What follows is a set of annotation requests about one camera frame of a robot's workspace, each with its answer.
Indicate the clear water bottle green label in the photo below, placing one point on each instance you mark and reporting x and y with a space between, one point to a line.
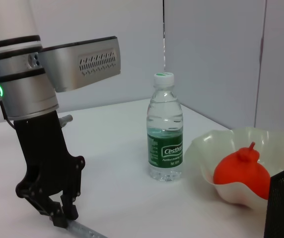
165 124

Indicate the orange fruit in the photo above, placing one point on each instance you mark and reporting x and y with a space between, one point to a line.
241 171

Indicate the silver grey pen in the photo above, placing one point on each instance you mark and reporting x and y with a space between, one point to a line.
85 230

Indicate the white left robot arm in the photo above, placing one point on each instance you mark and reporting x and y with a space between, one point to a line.
22 69

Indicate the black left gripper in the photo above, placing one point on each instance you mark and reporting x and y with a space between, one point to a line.
45 158

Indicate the pale green wavy glass bowl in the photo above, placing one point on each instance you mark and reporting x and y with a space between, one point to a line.
206 148

